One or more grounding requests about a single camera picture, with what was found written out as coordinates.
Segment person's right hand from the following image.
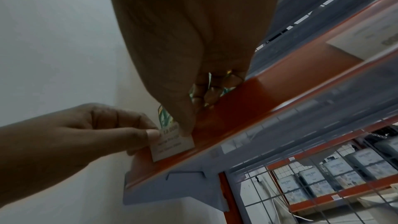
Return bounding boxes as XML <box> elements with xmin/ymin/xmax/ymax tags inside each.
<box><xmin>104</xmin><ymin>0</ymin><xmax>283</xmax><ymax>137</ymax></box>

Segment person's left hand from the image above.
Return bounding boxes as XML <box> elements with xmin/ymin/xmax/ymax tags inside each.
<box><xmin>29</xmin><ymin>103</ymin><xmax>162</xmax><ymax>177</ymax></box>

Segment bundle of green label cards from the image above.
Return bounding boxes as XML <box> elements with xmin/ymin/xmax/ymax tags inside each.
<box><xmin>188</xmin><ymin>70</ymin><xmax>238</xmax><ymax>107</ymax></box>

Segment white green price label card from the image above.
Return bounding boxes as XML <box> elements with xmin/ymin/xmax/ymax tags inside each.
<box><xmin>150</xmin><ymin>105</ymin><xmax>197</xmax><ymax>163</ymax></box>

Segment person's left forearm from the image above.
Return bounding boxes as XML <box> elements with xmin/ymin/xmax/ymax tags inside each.
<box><xmin>0</xmin><ymin>119</ymin><xmax>67</xmax><ymax>210</ymax></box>

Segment white paper shelf label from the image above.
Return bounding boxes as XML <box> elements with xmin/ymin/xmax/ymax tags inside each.
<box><xmin>326</xmin><ymin>14</ymin><xmax>398</xmax><ymax>61</ymax></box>

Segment stack of grey white boxes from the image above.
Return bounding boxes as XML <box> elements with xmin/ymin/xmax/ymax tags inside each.
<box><xmin>277</xmin><ymin>132</ymin><xmax>398</xmax><ymax>205</ymax></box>

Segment orange storage rack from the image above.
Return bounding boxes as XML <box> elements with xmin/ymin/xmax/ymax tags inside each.
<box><xmin>218</xmin><ymin>119</ymin><xmax>398</xmax><ymax>224</ymax></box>

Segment grey metal shelf bracket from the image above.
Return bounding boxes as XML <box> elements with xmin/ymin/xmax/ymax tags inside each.
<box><xmin>122</xmin><ymin>161</ymin><xmax>231</xmax><ymax>213</ymax></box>

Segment orange shelf edge rail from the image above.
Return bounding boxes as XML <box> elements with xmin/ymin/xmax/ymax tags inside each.
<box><xmin>124</xmin><ymin>0</ymin><xmax>398</xmax><ymax>190</ymax></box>

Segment grey wire shelf deck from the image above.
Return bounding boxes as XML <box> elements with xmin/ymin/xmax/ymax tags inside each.
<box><xmin>247</xmin><ymin>0</ymin><xmax>398</xmax><ymax>77</ymax></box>

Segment grey wire grid panel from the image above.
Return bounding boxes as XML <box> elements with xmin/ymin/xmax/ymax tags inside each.
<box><xmin>225</xmin><ymin>129</ymin><xmax>398</xmax><ymax>224</ymax></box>

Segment white cable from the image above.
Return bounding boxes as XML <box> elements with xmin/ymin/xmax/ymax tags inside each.
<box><xmin>262</xmin><ymin>183</ymin><xmax>313</xmax><ymax>222</ymax></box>

